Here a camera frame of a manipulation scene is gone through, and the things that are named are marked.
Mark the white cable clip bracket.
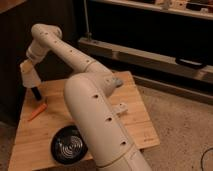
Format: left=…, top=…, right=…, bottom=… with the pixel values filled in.
left=114, top=103, right=128, bottom=116

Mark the orange carrot-shaped object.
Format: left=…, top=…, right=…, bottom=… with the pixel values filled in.
left=28, top=103, right=48, bottom=121

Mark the metal vertical pole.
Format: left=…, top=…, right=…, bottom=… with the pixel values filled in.
left=83, top=0, right=92, bottom=41

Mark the black handle on ledge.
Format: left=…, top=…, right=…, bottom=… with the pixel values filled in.
left=175, top=58, right=207, bottom=70

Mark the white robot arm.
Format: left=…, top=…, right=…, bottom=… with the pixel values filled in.
left=20, top=23, right=152, bottom=171

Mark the black round ribbed plate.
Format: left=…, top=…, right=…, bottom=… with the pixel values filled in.
left=50, top=125, right=88, bottom=165

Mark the black cable on floor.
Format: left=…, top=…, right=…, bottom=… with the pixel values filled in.
left=200, top=146, right=213, bottom=171

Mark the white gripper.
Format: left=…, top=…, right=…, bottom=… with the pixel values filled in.
left=20, top=59, right=42, bottom=101

